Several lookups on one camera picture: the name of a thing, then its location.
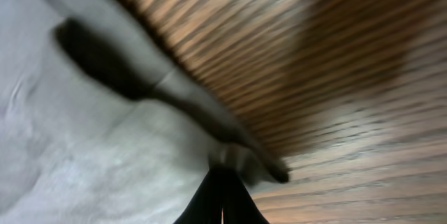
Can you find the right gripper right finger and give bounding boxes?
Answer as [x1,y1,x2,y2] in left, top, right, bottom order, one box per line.
[222,169,269,224]

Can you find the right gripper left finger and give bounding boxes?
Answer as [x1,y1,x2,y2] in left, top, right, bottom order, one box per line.
[174,169,222,224]

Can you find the grey shorts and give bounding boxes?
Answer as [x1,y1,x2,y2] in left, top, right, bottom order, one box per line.
[1,0,290,223]

